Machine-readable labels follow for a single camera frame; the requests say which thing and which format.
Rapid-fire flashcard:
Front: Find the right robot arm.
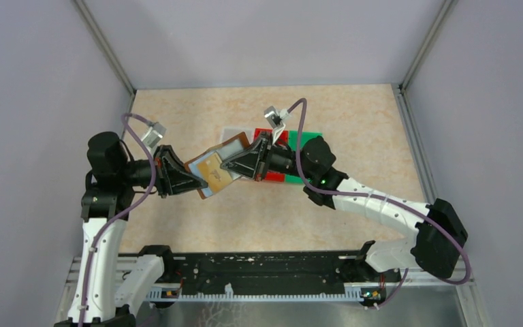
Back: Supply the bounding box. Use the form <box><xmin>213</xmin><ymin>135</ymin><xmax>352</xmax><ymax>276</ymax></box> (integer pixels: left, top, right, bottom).
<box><xmin>221</xmin><ymin>133</ymin><xmax>471</xmax><ymax>285</ymax></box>

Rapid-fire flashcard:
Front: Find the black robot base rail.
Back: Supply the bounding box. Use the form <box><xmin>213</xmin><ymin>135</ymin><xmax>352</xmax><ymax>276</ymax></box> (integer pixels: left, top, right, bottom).
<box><xmin>146</xmin><ymin>242</ymin><xmax>402</xmax><ymax>308</ymax></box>

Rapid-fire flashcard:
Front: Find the translucent white plastic bin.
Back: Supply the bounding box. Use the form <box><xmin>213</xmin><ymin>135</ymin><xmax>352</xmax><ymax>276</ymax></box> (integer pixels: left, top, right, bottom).
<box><xmin>220</xmin><ymin>127</ymin><xmax>255</xmax><ymax>144</ymax></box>

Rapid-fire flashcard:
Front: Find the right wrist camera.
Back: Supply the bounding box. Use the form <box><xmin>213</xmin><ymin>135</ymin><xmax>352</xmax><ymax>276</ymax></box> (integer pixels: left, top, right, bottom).
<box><xmin>264</xmin><ymin>106</ymin><xmax>291</xmax><ymax>129</ymax></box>

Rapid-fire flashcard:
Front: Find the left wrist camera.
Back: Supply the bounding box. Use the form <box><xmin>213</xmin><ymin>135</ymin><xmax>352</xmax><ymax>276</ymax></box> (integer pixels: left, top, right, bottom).
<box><xmin>141</xmin><ymin>122</ymin><xmax>166</xmax><ymax>149</ymax></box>

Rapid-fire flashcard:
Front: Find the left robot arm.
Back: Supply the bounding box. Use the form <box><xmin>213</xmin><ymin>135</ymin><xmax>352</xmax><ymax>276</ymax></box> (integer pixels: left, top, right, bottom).
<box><xmin>58</xmin><ymin>131</ymin><xmax>208</xmax><ymax>326</ymax></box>

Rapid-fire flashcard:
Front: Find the gold credit card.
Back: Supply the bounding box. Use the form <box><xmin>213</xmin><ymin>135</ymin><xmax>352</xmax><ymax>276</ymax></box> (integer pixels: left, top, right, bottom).
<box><xmin>196</xmin><ymin>153</ymin><xmax>238</xmax><ymax>198</ymax></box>

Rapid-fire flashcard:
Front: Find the brown leather card holder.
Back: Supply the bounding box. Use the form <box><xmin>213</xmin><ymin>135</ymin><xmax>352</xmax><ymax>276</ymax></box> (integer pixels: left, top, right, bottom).
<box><xmin>185</xmin><ymin>129</ymin><xmax>250</xmax><ymax>200</ymax></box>

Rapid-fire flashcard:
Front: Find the green plastic bin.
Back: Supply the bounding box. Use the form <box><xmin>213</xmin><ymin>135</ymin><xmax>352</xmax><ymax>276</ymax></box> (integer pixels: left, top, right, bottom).
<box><xmin>285</xmin><ymin>130</ymin><xmax>322</xmax><ymax>185</ymax></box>

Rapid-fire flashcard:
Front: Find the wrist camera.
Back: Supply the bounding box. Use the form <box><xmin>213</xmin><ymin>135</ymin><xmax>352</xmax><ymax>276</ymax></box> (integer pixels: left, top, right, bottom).
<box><xmin>141</xmin><ymin>122</ymin><xmax>166</xmax><ymax>149</ymax></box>
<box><xmin>264</xmin><ymin>106</ymin><xmax>291</xmax><ymax>129</ymax></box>

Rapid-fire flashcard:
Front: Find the red plastic bin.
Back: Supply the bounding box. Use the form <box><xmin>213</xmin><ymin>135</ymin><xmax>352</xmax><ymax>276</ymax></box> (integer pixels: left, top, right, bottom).
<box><xmin>253</xmin><ymin>128</ymin><xmax>289</xmax><ymax>183</ymax></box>

